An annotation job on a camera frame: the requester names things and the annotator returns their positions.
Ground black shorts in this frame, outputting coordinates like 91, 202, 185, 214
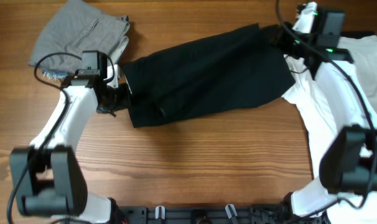
122, 24, 295, 128

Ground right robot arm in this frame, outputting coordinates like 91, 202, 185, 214
280, 2, 377, 223

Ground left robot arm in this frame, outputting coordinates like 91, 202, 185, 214
6, 50, 128, 223

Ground black garment under t-shirt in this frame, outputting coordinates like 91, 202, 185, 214
340, 30, 376, 39

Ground folded grey shorts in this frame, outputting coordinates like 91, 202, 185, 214
29, 0, 130, 67

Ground white t-shirt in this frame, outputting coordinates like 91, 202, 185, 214
282, 35, 377, 223

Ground left white rail clip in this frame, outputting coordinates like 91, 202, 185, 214
155, 205, 165, 220

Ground white rail clip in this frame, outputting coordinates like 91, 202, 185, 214
225, 204, 238, 224
155, 205, 165, 220

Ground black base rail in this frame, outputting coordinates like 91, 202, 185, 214
112, 204, 300, 224

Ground right white rail clip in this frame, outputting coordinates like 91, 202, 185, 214
225, 204, 238, 224

